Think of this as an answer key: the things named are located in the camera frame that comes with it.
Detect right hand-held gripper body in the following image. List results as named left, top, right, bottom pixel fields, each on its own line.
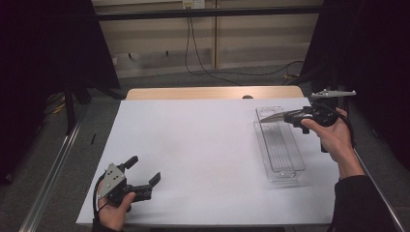
left=304, top=89, right=357, bottom=153

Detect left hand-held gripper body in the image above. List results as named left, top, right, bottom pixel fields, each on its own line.
left=97, top=162, right=132, bottom=206

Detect clear plastic packaging box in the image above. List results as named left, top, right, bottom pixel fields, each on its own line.
left=253, top=105, right=307, bottom=185

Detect person's right hand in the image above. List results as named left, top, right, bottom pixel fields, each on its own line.
left=301, top=107, right=356, bottom=162

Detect person's left hand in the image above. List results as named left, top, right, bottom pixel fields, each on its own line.
left=97, top=182, right=136, bottom=232

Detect black curtain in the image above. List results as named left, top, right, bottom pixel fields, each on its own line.
left=0, top=0, right=121, bottom=187
left=299, top=0, right=410, bottom=172

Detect wooden table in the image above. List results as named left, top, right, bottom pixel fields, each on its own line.
left=125, top=85, right=305, bottom=102

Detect black horizontal metal bar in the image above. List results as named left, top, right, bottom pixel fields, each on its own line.
left=96, top=5, right=324, bottom=22

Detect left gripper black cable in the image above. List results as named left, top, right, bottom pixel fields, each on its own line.
left=92, top=173, right=109, bottom=224

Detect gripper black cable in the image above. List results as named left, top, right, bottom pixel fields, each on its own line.
left=92, top=173, right=109, bottom=224
left=335, top=106, right=356, bottom=150

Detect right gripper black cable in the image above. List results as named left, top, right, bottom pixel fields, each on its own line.
left=335, top=106, right=356, bottom=150

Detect metal floor rail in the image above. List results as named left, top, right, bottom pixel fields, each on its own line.
left=314, top=96, right=410, bottom=232
left=18, top=107, right=89, bottom=232

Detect yellow floor cables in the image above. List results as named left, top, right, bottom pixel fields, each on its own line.
left=44, top=92, right=68, bottom=116

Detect black wall cable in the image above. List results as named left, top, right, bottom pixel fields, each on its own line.
left=189, top=17, right=306, bottom=77
left=184, top=17, right=243, bottom=87

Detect white wall power outlet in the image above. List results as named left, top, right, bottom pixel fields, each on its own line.
left=182, top=0, right=206, bottom=10

